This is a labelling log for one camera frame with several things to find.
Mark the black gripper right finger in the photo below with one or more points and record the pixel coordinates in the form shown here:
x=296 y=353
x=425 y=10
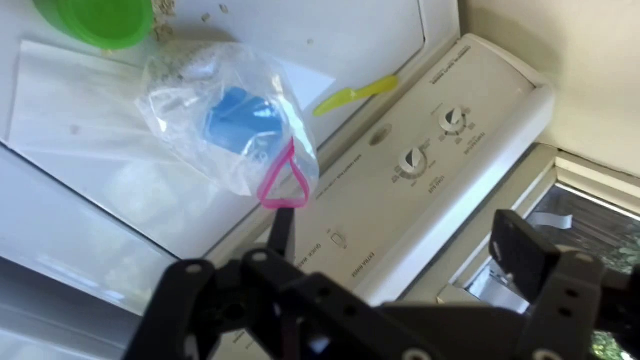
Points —
x=561 y=292

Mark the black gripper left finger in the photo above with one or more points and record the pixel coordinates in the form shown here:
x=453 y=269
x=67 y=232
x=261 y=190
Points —
x=200 y=300

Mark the blue measuring cup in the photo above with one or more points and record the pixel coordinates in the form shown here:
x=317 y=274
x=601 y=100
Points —
x=243 y=121

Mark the clear plastic zip bag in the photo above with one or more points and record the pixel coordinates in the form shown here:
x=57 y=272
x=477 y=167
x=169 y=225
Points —
x=180 y=113

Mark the green plastic cup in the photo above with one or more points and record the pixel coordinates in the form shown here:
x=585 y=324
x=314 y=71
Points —
x=101 y=22

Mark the white Amana washing machine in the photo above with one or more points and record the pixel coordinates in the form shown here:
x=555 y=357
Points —
x=101 y=153

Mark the white washer control knob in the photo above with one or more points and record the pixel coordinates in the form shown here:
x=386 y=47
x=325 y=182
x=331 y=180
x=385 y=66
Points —
x=453 y=121
x=413 y=161

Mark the yellow-green plastic spoon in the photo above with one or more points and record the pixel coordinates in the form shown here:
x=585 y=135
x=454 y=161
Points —
x=350 y=99

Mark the spilled grain pile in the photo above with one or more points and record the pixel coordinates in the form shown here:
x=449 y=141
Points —
x=163 y=30

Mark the cream wooden window frame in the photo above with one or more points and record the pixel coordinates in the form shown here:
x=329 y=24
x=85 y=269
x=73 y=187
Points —
x=586 y=180

